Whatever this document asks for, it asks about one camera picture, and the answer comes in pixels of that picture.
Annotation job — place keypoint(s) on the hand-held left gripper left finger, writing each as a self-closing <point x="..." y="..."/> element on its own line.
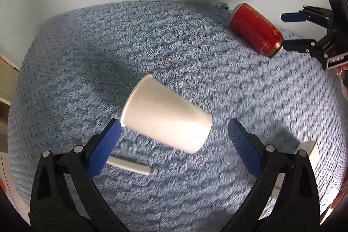
<point x="104" y="150"/>

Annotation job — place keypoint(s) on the white paper stick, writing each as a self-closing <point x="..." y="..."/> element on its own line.
<point x="127" y="165"/>

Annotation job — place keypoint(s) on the blue textured blanket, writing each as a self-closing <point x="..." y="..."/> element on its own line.
<point x="163" y="44"/>

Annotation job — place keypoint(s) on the white paper cup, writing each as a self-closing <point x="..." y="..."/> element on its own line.
<point x="165" y="115"/>

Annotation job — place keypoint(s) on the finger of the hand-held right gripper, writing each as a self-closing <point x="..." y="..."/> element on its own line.
<point x="293" y="17"/>
<point x="299" y="45"/>

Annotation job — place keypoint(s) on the beige cabinet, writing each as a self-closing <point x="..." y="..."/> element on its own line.
<point x="8" y="85"/>

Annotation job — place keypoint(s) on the red drink can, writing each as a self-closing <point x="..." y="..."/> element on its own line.
<point x="255" y="28"/>

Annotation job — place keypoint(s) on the person's right hand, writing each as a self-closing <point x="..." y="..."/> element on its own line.
<point x="344" y="71"/>

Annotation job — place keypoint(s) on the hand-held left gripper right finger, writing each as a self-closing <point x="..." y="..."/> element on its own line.
<point x="244" y="150"/>

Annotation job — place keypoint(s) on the small grey clip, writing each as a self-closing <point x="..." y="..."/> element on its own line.
<point x="221" y="5"/>

